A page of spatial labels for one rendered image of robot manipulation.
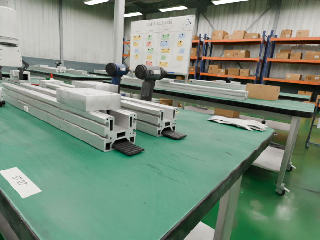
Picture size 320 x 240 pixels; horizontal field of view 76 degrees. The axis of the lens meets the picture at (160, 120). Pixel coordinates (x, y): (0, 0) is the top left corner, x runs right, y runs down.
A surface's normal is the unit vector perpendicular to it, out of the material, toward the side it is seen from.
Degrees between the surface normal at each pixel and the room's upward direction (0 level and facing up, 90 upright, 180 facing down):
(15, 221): 90
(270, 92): 89
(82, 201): 0
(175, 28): 90
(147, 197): 0
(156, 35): 90
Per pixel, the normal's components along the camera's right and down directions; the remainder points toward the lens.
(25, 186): 0.08, -0.97
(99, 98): 0.77, 0.21
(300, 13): -0.62, 0.13
